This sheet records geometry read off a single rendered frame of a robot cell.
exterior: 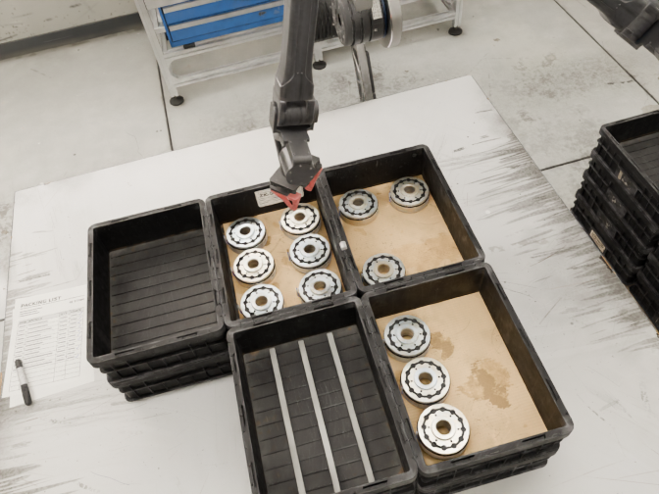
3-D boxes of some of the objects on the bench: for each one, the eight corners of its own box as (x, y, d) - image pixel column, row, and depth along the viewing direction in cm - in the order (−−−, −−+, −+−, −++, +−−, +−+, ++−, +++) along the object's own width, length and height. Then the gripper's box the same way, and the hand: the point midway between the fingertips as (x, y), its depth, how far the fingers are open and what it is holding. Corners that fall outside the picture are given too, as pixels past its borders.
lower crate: (363, 342, 144) (361, 319, 135) (476, 312, 147) (481, 286, 137) (417, 507, 120) (419, 492, 111) (550, 467, 123) (564, 449, 113)
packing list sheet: (9, 302, 161) (8, 301, 161) (90, 279, 164) (90, 278, 163) (1, 410, 142) (-1, 409, 141) (94, 382, 144) (93, 381, 144)
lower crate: (122, 275, 163) (104, 251, 154) (225, 249, 166) (214, 223, 156) (126, 406, 140) (106, 386, 130) (246, 373, 142) (235, 352, 132)
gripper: (291, 127, 118) (301, 178, 131) (261, 162, 113) (275, 211, 126) (319, 137, 116) (327, 188, 128) (290, 172, 111) (300, 222, 123)
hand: (300, 197), depth 126 cm, fingers open, 6 cm apart
